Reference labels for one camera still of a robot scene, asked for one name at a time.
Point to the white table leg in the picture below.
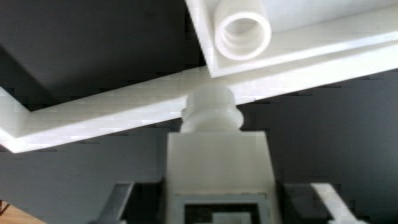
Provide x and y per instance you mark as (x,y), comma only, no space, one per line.
(219,176)

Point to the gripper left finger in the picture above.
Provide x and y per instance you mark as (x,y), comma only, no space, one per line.
(134,204)

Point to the white U-shaped fence wall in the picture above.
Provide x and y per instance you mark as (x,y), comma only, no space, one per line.
(150,102)

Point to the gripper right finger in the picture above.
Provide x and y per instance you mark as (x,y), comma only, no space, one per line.
(314,205)

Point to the white square table top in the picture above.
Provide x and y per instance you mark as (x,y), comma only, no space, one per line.
(258,33)

